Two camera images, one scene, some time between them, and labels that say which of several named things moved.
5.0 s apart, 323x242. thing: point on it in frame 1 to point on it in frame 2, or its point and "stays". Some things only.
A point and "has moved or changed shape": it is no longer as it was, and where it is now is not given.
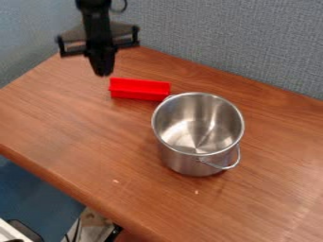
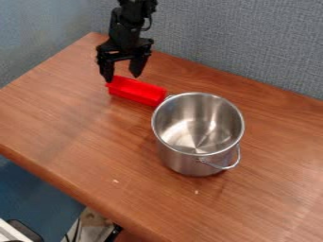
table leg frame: (92, 228) stays
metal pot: (198, 128) stays
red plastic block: (139, 89) has moved or changed shape
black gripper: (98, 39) to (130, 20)
